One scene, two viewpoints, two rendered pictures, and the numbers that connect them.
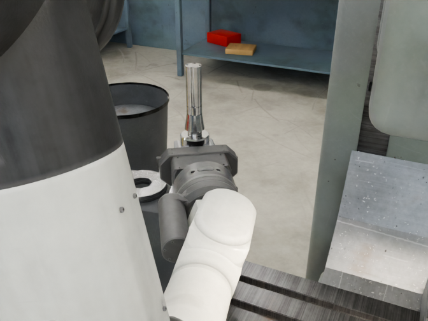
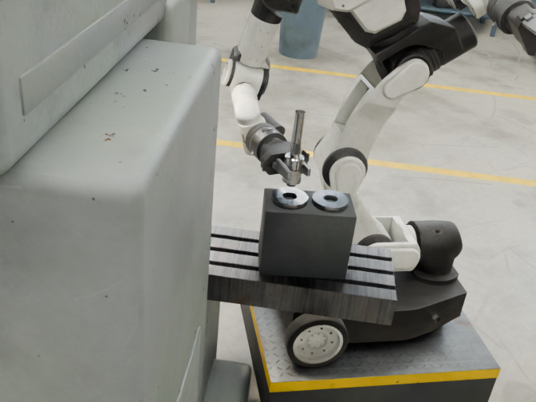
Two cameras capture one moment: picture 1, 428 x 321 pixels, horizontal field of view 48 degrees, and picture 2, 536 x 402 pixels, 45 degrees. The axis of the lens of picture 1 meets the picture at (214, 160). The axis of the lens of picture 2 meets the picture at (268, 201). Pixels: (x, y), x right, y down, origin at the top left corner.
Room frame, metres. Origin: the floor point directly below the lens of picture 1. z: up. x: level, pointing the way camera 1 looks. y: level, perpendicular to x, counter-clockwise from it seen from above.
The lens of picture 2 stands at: (1.95, -0.53, 1.87)
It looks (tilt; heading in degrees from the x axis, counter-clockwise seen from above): 30 degrees down; 158
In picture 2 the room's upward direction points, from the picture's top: 6 degrees clockwise
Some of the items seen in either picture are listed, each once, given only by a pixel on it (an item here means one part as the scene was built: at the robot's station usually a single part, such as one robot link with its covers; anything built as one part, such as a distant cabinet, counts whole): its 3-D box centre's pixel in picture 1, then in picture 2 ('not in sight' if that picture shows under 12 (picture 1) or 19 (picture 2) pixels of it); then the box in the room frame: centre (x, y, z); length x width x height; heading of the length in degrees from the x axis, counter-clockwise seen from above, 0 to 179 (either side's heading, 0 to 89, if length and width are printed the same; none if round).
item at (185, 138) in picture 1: (194, 136); (294, 157); (0.69, 0.03, 1.21); 0.05 x 0.05 x 0.01
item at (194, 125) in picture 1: (193, 100); (297, 134); (0.69, 0.03, 1.27); 0.03 x 0.03 x 0.11
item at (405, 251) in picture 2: not in sight; (382, 243); (0.35, 0.55, 0.68); 0.21 x 0.20 x 0.13; 81
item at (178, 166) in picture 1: (202, 183); (275, 152); (0.60, 0.02, 1.18); 0.13 x 0.12 x 0.10; 98
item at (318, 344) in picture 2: not in sight; (316, 339); (0.57, 0.24, 0.50); 0.20 x 0.05 x 0.20; 81
